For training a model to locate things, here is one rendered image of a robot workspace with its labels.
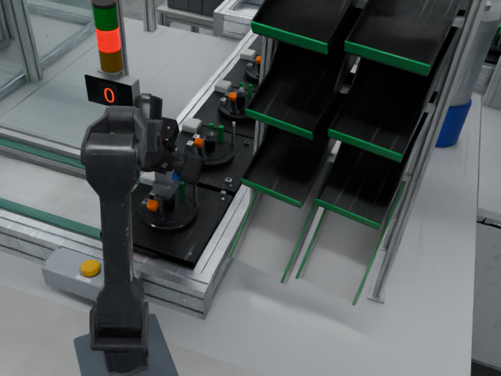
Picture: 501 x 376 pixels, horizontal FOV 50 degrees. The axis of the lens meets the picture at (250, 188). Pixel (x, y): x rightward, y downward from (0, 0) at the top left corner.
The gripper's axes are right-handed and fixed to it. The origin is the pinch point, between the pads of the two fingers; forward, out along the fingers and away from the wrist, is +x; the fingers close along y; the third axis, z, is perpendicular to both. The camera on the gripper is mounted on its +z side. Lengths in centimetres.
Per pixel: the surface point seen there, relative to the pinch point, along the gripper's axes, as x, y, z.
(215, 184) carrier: 19.6, -6.5, 2.2
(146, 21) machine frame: 82, 61, 72
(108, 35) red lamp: -13.2, 17.4, 22.1
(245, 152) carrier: 29.4, -9.1, 14.9
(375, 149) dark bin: -26, -43, 7
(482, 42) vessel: 35, -65, 65
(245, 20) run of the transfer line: 84, 21, 82
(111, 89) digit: -3.3, 18.0, 13.6
